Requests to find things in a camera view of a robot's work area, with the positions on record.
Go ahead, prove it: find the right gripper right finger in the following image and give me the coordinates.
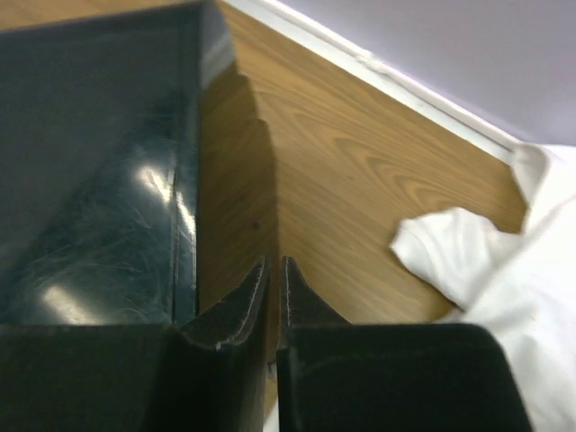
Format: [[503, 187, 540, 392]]
[[276, 257, 531, 431]]

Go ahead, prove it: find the black drawer cabinet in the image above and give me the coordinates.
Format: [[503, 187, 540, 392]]
[[0, 0, 280, 361]]

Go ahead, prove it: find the white cloth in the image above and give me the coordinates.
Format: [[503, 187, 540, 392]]
[[391, 143, 575, 431]]

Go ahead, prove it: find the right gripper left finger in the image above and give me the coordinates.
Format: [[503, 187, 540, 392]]
[[1, 259, 270, 431]]

